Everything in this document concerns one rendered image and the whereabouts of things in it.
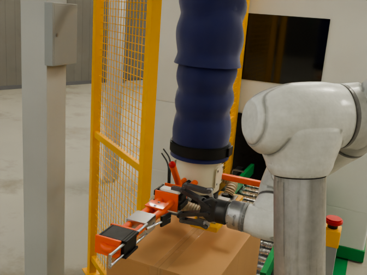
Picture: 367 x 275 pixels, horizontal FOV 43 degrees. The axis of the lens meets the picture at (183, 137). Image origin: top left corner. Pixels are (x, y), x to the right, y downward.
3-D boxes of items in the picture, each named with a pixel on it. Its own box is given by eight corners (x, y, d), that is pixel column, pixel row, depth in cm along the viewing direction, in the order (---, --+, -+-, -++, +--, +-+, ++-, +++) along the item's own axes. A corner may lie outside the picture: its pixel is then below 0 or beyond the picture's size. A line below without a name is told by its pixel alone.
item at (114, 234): (111, 239, 129) (111, 222, 128) (135, 245, 127) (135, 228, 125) (94, 252, 122) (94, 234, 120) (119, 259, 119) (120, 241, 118)
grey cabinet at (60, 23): (69, 62, 247) (69, 3, 240) (77, 63, 245) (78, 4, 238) (43, 65, 229) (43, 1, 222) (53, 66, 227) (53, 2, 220)
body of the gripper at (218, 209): (226, 204, 141) (197, 198, 144) (223, 230, 143) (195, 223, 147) (234, 196, 148) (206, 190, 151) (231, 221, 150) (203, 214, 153)
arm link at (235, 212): (241, 237, 141) (222, 232, 143) (248, 225, 149) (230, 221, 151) (244, 209, 138) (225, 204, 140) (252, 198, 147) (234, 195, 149)
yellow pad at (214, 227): (219, 195, 194) (220, 183, 193) (243, 199, 191) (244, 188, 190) (189, 226, 164) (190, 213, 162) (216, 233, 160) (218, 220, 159)
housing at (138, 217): (135, 223, 140) (136, 209, 139) (156, 228, 138) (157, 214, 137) (124, 232, 134) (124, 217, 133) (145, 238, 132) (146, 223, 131)
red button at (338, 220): (324, 221, 189) (325, 213, 188) (342, 226, 186) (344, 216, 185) (322, 228, 182) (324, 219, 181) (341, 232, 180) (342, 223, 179)
